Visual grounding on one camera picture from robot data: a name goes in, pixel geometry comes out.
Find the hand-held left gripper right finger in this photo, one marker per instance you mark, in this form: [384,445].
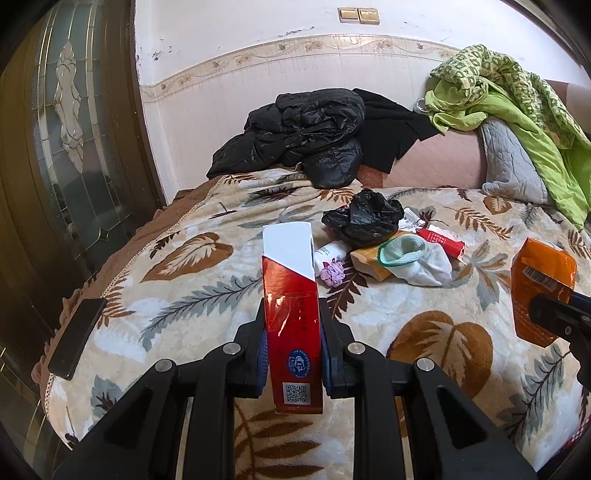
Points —
[327,357]

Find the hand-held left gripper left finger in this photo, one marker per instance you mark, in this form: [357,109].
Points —
[262,355]

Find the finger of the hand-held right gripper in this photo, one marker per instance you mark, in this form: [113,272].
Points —
[561,318]

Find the orange carton box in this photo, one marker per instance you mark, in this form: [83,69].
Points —
[540,286]

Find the red and white carton box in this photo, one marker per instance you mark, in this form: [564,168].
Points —
[292,314]

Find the white sock with green cuff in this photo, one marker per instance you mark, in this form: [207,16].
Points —
[415,261]

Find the black plastic bag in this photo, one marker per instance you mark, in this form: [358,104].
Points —
[364,219]

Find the crumpled pink paper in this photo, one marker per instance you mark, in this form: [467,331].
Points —
[334,273]

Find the leaf-print blanket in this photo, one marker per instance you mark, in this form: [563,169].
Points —
[184,295]

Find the white tube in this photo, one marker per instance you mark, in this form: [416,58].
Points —
[328,253]

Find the yellow-orange snack packet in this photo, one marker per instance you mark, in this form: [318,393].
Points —
[369,261]

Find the red wrapper packet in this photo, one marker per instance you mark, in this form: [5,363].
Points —
[441,240]

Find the crumpled white paper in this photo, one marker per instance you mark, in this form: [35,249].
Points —
[413,219]

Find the grey quilted pillow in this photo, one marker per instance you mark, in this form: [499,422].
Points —
[508,161]

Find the black smartphone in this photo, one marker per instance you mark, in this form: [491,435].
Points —
[76,337]

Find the green patterned quilt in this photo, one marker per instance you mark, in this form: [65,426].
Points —
[512,101]

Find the black puffer jacket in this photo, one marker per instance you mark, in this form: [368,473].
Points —
[300,134]

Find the black cloth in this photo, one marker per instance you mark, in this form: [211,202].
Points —
[397,134]

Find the clear glass jar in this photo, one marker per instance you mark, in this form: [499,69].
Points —
[420,106]

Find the wooden door with stained glass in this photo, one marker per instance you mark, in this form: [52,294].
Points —
[69,138]

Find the gold wall switches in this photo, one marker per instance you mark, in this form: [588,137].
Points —
[359,14]

